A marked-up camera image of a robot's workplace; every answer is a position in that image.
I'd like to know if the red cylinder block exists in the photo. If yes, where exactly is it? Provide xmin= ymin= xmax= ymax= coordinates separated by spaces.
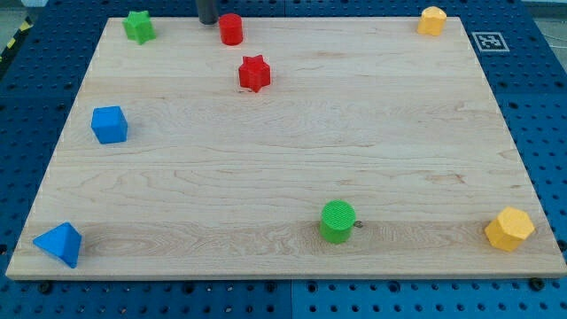
xmin=219 ymin=13 xmax=244 ymax=45

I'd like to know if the red star block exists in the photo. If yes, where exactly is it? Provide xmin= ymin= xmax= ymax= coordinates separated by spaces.
xmin=238 ymin=55 xmax=271 ymax=93

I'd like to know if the green star block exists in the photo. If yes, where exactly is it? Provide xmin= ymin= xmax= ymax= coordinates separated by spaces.
xmin=122 ymin=11 xmax=156 ymax=44

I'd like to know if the wooden board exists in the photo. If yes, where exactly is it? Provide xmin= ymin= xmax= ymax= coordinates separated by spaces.
xmin=6 ymin=17 xmax=566 ymax=281

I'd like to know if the green cylinder block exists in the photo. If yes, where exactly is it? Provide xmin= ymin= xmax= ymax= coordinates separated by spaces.
xmin=319 ymin=199 xmax=356 ymax=244

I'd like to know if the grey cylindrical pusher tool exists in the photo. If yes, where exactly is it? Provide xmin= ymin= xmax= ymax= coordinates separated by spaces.
xmin=195 ymin=0 xmax=219 ymax=26

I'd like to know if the blue cube block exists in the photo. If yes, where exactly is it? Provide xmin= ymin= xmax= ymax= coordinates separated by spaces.
xmin=90 ymin=105 xmax=128 ymax=144

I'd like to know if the blue triangle block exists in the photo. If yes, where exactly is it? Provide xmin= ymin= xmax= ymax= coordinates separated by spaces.
xmin=33 ymin=222 xmax=82 ymax=268

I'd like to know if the white fiducial marker tag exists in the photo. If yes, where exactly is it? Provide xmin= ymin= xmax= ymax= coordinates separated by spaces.
xmin=472 ymin=31 xmax=509 ymax=52

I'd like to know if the yellow hexagon block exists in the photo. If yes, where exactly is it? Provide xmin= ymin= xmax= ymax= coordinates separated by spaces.
xmin=484 ymin=206 xmax=535 ymax=252

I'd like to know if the black bolt left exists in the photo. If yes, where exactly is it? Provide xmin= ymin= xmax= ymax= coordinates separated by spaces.
xmin=37 ymin=281 xmax=53 ymax=295

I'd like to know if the black bolt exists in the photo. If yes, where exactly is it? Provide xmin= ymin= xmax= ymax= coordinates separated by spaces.
xmin=529 ymin=277 xmax=546 ymax=292
xmin=37 ymin=281 xmax=53 ymax=295

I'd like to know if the black bolt right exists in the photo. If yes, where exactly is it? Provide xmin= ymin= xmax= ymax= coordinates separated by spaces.
xmin=529 ymin=277 xmax=546 ymax=292

